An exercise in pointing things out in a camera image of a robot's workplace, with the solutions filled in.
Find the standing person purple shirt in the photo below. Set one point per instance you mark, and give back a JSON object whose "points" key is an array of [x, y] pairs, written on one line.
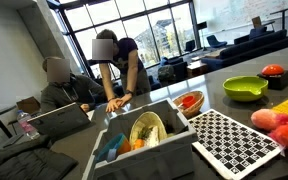
{"points": [[123, 54]]}

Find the cream oval bowl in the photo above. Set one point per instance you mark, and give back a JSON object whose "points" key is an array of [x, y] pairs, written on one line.
{"points": [[148, 127]]}

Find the dark grey jacket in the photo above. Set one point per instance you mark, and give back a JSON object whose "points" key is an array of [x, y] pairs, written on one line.
{"points": [[34, 160]]}

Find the grey laptop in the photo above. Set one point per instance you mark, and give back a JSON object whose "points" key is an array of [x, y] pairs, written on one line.
{"points": [[61, 121]]}

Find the red cup in basket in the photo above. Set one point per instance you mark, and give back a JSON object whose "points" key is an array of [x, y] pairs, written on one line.
{"points": [[188, 101]]}

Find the pink plush toy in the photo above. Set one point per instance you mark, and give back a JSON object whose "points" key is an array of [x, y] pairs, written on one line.
{"points": [[268, 119]]}

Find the cardboard box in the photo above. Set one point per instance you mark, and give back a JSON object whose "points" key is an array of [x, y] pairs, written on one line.
{"points": [[29, 105]]}

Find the orange fruit in crate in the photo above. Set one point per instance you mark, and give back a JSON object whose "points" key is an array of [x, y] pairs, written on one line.
{"points": [[138, 144]]}

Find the grey plastic crate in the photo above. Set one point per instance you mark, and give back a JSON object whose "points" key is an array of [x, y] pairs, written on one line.
{"points": [[169, 160]]}

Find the teal orange cups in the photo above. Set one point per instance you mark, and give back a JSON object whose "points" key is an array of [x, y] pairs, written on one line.
{"points": [[115, 147]]}

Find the red button on black box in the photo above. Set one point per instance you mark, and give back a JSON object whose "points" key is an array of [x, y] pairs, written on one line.
{"points": [[276, 76]]}

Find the blue armchair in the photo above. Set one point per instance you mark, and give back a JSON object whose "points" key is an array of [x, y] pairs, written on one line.
{"points": [[214, 43]]}

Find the black white checkerboard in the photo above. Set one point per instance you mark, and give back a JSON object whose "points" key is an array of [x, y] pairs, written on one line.
{"points": [[233, 149]]}

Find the dark side table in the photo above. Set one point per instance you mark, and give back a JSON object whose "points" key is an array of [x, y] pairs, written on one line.
{"points": [[2, 126]]}

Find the seated person grey hoodie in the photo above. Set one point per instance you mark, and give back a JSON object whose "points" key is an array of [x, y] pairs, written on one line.
{"points": [[64, 87]]}

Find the green bowl with spout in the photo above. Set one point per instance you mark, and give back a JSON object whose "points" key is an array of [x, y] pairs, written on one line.
{"points": [[245, 88]]}

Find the woven wicker basket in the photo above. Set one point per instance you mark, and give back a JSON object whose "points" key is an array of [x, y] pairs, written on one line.
{"points": [[194, 109]]}

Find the plastic water bottle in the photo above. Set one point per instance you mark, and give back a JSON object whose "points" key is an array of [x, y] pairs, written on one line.
{"points": [[23, 118]]}

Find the dark blue sofa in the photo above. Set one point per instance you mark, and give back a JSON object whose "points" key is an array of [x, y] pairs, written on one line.
{"points": [[248, 50]]}

